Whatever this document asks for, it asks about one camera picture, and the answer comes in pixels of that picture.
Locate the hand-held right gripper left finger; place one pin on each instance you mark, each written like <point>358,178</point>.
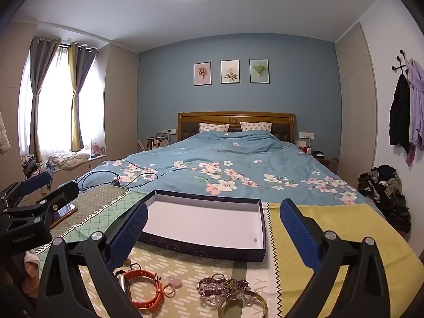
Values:
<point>127,235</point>

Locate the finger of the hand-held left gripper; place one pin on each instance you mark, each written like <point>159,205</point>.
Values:
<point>63,193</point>
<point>34,183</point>

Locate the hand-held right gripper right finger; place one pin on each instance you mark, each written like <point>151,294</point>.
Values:
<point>299,235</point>

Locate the orange smartwatch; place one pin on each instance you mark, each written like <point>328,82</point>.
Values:
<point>143,274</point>

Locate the dark blue cardboard box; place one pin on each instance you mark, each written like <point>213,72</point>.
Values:
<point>198,220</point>

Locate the tortoiseshell bangle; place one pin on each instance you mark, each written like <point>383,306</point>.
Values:
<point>262,299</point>

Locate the person's left hand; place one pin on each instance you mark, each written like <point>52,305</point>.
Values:
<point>31,269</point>

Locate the pile of mixed clothes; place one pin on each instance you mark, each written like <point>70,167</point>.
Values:
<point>33,167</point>

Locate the yellow green patterned blanket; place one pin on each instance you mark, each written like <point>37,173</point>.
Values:
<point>331,227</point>

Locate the white crumpled blanket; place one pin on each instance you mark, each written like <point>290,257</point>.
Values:
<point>68,160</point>

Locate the small pink fan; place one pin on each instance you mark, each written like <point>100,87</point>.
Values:
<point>96,149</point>

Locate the cream quilted garment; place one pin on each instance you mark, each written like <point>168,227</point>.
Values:
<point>3,135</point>

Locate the small red item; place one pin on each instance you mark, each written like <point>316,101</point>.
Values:
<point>302,147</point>

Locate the grey and yellow curtain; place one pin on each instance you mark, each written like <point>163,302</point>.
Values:
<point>78,99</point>

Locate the pile of dark clothes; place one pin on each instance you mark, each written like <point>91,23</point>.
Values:
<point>386,195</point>

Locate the beige wardrobe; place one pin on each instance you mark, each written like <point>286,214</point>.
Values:
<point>119,106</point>
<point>356,112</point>

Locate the blue floral duvet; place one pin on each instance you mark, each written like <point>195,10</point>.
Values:
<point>232,152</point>

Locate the white dotted pillow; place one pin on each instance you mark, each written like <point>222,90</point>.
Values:
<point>213,127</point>
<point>255,126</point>

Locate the wooden headboard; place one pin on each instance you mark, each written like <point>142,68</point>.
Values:
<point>232,116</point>

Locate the black jacket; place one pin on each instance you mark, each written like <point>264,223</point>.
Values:
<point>399,116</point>

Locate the purple jacket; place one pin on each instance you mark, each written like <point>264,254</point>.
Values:
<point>417,106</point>

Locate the white framed flower picture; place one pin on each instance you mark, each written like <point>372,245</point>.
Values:
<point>230,72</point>

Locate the white wall socket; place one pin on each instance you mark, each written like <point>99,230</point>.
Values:
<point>306,134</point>
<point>169,130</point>

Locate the black wall coat hook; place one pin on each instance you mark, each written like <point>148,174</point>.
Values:
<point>401,61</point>

